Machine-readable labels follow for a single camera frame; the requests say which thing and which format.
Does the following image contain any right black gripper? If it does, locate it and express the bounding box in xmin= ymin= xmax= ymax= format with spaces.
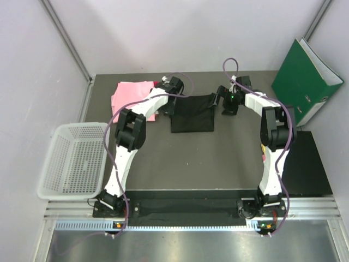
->
xmin=209 ymin=86 xmax=241 ymax=116

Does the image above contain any black printed t shirt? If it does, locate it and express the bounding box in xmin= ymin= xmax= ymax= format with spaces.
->
xmin=171 ymin=93 xmax=215 ymax=133

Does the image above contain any pink t shirt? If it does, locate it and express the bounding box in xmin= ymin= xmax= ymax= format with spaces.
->
xmin=111 ymin=81 xmax=157 ymax=115

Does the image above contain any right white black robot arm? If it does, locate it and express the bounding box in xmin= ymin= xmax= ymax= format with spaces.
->
xmin=210 ymin=76 xmax=297 ymax=216

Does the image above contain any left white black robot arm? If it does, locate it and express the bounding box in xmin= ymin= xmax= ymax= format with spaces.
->
xmin=97 ymin=76 xmax=185 ymax=217

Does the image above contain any white plastic basket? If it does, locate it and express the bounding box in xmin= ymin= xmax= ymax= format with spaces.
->
xmin=37 ymin=122 xmax=109 ymax=201

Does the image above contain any black notebook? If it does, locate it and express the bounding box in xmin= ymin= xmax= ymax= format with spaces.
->
xmin=282 ymin=131 xmax=333 ymax=198

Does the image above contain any green ring binder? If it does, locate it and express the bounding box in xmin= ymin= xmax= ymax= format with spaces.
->
xmin=272 ymin=38 xmax=344 ymax=127

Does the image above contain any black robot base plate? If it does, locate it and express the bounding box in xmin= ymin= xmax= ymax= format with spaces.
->
xmin=92 ymin=189 xmax=286 ymax=227

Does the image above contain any perforated grey cable duct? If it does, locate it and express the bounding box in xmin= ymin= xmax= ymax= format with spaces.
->
xmin=55 ymin=220 xmax=272 ymax=232

